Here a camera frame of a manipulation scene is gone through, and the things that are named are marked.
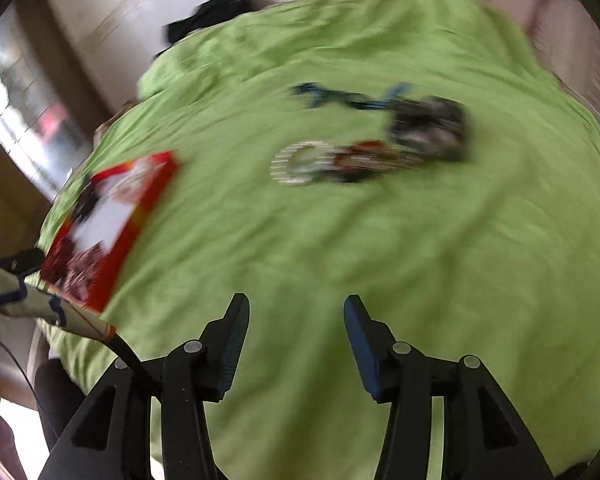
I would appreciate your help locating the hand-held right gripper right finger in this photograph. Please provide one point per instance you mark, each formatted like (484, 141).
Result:
(362, 350)

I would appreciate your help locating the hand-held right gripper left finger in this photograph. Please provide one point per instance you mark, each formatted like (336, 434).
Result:
(232, 350)

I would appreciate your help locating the dark red polka dot scrunchie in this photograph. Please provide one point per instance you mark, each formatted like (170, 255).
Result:
(75, 272)

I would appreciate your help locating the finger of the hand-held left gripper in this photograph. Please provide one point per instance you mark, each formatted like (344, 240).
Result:
(17, 261)

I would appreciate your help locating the red-rimmed white tray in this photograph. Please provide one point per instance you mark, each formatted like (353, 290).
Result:
(107, 220)

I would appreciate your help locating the black organza scrunchie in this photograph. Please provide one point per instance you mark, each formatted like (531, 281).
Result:
(427, 127)

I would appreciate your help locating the green bed sheet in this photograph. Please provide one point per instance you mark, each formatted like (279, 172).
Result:
(330, 260)

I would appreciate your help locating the black hair claw clip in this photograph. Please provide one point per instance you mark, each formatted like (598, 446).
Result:
(84, 207)

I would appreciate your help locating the black cloth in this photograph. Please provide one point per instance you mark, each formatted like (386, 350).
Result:
(205, 15)

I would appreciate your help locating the window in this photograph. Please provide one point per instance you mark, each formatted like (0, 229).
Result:
(25, 110)

